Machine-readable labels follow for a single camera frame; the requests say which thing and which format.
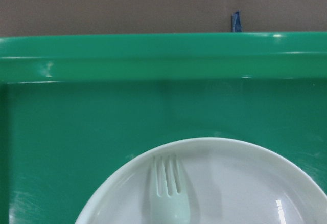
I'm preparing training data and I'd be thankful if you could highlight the pale green plastic fork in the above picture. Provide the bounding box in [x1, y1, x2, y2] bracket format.
[149, 155, 191, 223]

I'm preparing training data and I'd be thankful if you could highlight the green plastic tray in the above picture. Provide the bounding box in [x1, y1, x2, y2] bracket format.
[1, 32, 326, 223]

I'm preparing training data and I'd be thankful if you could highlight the white round plate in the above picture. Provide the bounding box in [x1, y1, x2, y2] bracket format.
[76, 138, 326, 223]

